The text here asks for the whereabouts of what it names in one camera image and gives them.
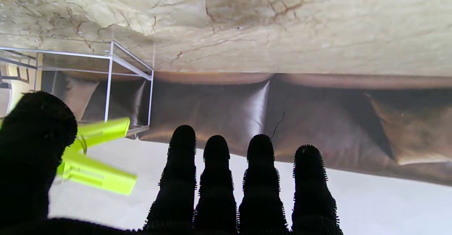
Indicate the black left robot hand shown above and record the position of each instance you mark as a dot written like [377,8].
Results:
[31,150]

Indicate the lime green sealing clip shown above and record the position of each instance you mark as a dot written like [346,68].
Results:
[102,131]

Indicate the brown leather cushion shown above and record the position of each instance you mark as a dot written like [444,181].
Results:
[81,97]

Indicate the dark framed wooden chair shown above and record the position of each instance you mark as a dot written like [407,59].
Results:
[17,73]

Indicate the long brown leather sofa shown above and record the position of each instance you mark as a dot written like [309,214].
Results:
[212,111]

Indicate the wooden table white metal frame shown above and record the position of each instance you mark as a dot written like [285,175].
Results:
[134,67]

